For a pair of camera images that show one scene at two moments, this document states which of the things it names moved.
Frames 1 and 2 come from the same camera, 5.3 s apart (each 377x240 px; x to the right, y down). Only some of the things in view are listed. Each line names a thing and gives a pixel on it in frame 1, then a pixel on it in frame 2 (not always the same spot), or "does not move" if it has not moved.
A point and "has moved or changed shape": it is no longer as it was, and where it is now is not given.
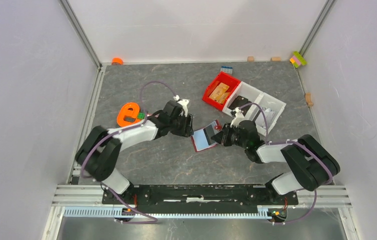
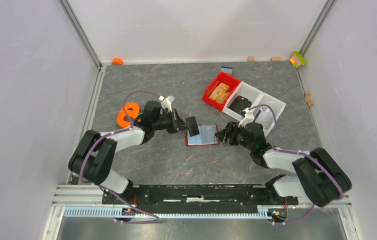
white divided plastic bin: x=273 y=106 does not move
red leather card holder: x=201 y=138 has moved or changed shape
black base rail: x=199 y=194 does not move
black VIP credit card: x=209 y=133 has moved or changed shape
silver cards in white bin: x=269 y=114 does not move
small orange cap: x=117 y=61 does not move
